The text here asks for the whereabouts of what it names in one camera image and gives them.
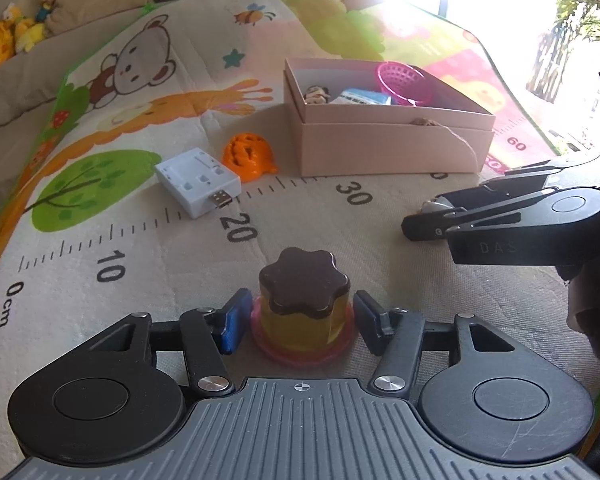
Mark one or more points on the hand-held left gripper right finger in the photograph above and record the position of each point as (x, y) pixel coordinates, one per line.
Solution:
(369, 322)

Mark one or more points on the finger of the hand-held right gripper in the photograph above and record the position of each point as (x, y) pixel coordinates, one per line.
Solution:
(520, 245)
(520, 185)

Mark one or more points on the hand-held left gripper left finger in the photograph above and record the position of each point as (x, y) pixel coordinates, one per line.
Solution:
(232, 327)

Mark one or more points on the yellow pudding toy brown lid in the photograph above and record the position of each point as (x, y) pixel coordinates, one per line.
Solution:
(302, 285)

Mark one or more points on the pink cardboard box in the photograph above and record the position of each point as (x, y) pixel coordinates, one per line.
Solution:
(380, 147)

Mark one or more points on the pink plastic strainer scoop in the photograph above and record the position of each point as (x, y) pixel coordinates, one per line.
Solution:
(400, 80)

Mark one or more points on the blue white tissue pack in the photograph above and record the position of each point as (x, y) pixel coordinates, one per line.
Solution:
(360, 96)

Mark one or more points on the cartoon printed play mat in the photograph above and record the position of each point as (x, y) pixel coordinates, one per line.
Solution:
(130, 270)

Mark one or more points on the white plastic hub box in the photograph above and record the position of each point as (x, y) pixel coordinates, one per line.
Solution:
(195, 177)

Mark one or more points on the orange slotted toy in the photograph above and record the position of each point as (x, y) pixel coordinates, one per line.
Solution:
(247, 157)

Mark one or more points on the green tree outside window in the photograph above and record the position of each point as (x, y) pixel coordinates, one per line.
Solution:
(585, 10)

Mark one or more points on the beige sofa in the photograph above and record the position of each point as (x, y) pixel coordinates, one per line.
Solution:
(10, 105)

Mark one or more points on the small yellow plush toy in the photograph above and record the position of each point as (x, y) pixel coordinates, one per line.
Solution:
(25, 30)

